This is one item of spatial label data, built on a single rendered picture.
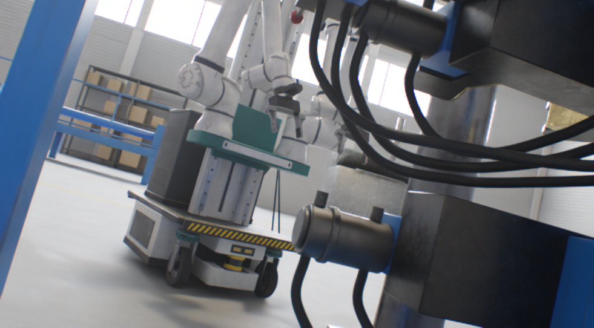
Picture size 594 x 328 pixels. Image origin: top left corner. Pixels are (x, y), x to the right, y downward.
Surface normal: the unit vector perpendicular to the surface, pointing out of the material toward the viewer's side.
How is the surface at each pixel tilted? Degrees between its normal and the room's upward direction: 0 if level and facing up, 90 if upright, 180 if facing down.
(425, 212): 90
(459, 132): 90
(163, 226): 90
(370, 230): 56
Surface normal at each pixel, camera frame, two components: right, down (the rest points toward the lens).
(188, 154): 0.56, 0.04
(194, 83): -0.43, -0.10
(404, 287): -0.94, -0.28
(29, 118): 0.21, -0.07
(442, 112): -0.64, -0.27
